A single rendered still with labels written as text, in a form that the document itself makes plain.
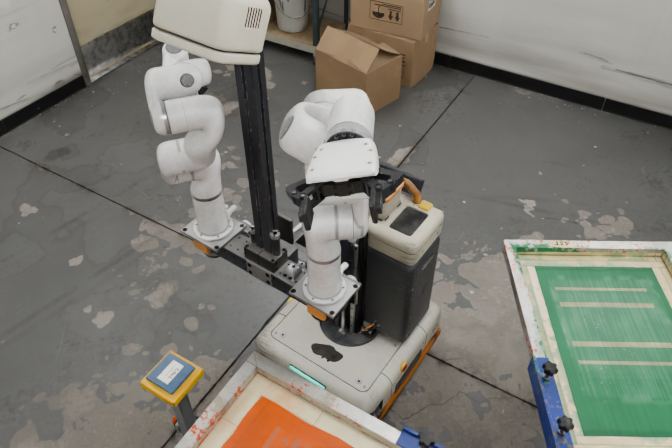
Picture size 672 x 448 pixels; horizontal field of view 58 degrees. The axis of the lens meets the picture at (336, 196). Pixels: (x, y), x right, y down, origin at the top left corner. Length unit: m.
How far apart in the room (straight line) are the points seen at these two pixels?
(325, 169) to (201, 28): 0.51
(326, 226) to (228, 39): 0.55
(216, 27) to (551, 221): 2.91
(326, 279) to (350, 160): 0.86
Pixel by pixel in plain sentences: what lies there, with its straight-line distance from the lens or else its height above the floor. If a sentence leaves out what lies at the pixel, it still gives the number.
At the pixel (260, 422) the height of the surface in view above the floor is 0.96.
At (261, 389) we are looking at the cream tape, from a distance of 1.81.
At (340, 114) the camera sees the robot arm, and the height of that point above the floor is 1.97.
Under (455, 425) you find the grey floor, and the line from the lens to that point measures 2.88.
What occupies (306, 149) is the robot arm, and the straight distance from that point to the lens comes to 1.00.
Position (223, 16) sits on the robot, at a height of 1.99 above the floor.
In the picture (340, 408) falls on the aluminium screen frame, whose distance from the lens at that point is 1.73.
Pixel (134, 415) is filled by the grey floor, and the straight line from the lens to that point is 2.99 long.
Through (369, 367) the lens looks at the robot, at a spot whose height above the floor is 0.28.
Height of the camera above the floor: 2.51
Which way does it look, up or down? 42 degrees down
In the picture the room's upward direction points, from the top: straight up
